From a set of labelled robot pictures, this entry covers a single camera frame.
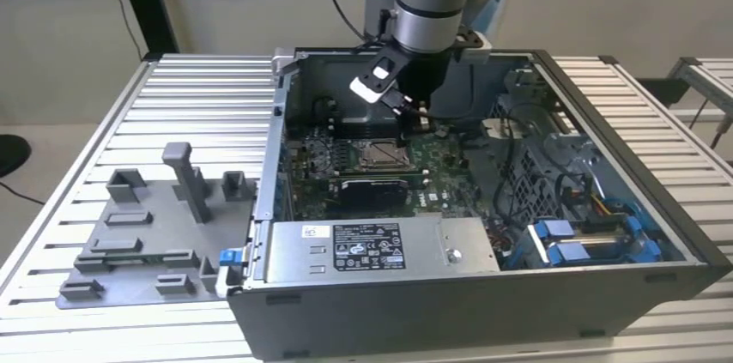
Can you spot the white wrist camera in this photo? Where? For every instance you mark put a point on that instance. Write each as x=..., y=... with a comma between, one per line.
x=369, y=86

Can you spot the open PC case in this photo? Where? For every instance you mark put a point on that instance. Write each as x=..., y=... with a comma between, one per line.
x=401, y=320

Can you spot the silver power supply unit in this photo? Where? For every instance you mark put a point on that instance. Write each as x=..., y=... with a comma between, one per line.
x=447, y=247

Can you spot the blue disk carrier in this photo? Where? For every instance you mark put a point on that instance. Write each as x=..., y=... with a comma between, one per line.
x=570, y=253
x=555, y=229

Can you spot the black round stool base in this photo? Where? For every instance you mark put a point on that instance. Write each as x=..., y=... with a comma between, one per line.
x=12, y=155

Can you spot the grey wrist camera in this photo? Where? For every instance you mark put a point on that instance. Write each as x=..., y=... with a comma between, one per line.
x=476, y=52

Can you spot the black perforated disk bay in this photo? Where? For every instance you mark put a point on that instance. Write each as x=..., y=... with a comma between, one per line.
x=534, y=191

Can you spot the black graphics card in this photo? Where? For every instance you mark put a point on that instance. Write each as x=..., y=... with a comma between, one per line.
x=373, y=193

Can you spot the black upright post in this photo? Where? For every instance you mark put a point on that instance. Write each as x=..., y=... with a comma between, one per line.
x=146, y=2

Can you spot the green motherboard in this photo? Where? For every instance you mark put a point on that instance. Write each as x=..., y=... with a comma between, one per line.
x=453, y=185

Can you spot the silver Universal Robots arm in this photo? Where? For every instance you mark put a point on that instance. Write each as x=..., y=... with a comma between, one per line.
x=429, y=2

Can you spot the blue plastic case latch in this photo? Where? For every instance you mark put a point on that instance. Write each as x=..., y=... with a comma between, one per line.
x=228, y=258

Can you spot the grey plastic parts rack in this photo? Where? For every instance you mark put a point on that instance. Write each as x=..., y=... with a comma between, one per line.
x=172, y=230

